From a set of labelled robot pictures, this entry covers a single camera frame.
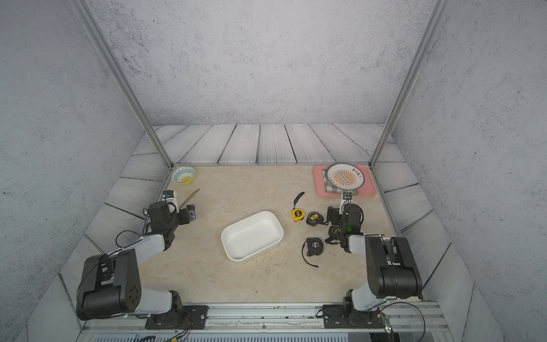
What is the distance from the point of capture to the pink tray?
3.61ft

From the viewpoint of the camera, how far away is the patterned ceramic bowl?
1144 mm

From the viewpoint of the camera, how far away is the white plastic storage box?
890 millimetres

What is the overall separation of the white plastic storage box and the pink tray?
301 millimetres

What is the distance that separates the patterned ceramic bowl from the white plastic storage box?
1.35 feet
